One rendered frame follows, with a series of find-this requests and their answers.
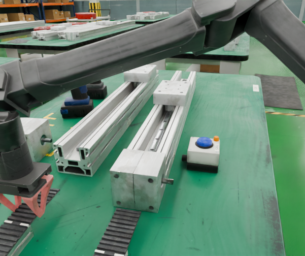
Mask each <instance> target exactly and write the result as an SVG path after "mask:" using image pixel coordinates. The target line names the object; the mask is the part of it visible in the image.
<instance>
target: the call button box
mask: <svg viewBox="0 0 305 256"><path fill-rule="evenodd" d="M198 138H199V137H191V138H190V142H189V146H188V150H187V155H185V154H183V155H182V161H186V162H187V170H193V171H202V172H210V173H218V164H219V155H220V140H219V141H218V142H216V141H214V140H213V139H211V140H212V145H211V146H208V147H203V146H199V145H198V144H197V139H198Z"/></svg>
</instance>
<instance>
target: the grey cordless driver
mask: <svg viewBox="0 0 305 256"><path fill-rule="evenodd" d="M86 86H87V90H88V91H87V95H88V96H90V99H98V100H103V99H104V98H105V97H106V96H107V94H108V93H107V86H106V85H104V82H102V81H101V80H99V81H96V82H93V83H90V84H87V85H86Z"/></svg>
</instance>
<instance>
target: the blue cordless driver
mask: <svg viewBox="0 0 305 256"><path fill-rule="evenodd" d="M87 91H88V90H87V86H86V85H84V86H80V87H78V88H75V89H72V90H71V94H72V97H66V99H65V101H64V102H63V103H62V105H61V108H60V113H61V115H62V118H78V117H85V116H86V115H87V114H89V113H90V112H91V111H92V110H93V109H94V104H93V100H92V99H90V96H88V95H87Z"/></svg>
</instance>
